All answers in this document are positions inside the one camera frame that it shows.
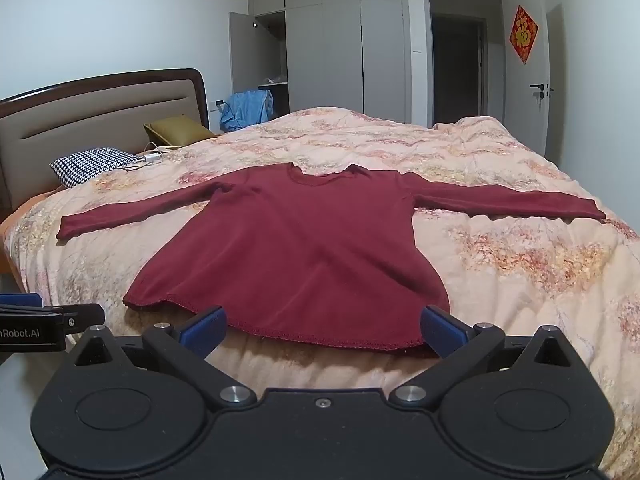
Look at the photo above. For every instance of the floral beige blanket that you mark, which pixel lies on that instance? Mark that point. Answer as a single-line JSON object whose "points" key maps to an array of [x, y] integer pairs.
{"points": [[500, 160]]}

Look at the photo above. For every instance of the white charger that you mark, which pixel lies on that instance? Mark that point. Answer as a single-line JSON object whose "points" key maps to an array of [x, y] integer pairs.
{"points": [[153, 157]]}

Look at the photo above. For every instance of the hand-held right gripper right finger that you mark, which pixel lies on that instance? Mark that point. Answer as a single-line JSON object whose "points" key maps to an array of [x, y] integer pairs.
{"points": [[442, 332]]}

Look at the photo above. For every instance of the grey built-in wardrobe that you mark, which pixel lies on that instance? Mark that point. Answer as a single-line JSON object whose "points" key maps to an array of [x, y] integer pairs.
{"points": [[325, 50]]}

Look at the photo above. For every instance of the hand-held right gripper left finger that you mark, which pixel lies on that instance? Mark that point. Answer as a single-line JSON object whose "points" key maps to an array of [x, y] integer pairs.
{"points": [[202, 335]]}

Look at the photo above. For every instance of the houndstooth pillow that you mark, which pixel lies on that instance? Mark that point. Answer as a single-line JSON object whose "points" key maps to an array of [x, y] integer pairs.
{"points": [[90, 162]]}

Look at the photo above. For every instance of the olive green pillow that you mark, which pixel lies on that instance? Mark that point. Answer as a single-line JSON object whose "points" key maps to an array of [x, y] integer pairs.
{"points": [[177, 131]]}

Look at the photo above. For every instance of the padded bed headboard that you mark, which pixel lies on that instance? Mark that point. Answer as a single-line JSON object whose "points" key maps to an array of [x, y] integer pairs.
{"points": [[100, 110]]}

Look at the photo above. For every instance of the red diamond door decoration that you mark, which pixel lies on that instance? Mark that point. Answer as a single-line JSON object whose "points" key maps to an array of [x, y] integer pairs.
{"points": [[523, 34]]}

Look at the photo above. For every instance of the blue garment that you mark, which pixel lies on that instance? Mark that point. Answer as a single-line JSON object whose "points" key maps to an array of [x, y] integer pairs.
{"points": [[247, 107]]}

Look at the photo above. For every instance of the white room door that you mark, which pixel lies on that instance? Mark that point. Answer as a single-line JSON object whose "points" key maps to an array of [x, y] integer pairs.
{"points": [[520, 110]]}

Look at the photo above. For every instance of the dark red long-sleeved sweater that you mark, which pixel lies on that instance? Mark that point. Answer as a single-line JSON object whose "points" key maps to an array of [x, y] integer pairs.
{"points": [[300, 240]]}

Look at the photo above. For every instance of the white door frame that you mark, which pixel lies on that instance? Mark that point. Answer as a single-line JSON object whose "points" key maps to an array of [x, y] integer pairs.
{"points": [[425, 60]]}

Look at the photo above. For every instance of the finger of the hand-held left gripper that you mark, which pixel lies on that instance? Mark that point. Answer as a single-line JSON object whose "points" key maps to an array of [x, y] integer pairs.
{"points": [[20, 299], [85, 317]]}

